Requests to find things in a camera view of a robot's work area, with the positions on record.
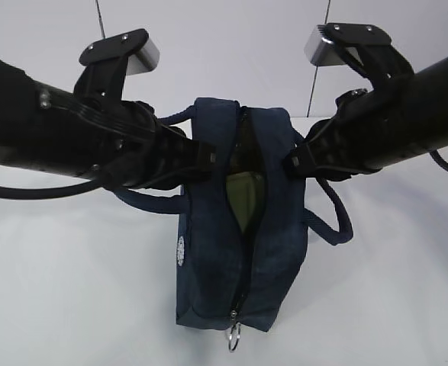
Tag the dark blue lunch bag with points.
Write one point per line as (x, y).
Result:
(225, 277)

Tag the green lid glass food container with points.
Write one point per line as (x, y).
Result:
(245, 193)

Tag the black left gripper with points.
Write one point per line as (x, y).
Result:
(146, 153)

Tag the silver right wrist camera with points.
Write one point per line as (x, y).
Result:
(319, 49)

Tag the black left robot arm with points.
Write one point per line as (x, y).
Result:
(91, 132)

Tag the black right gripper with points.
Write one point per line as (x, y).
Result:
(325, 153)

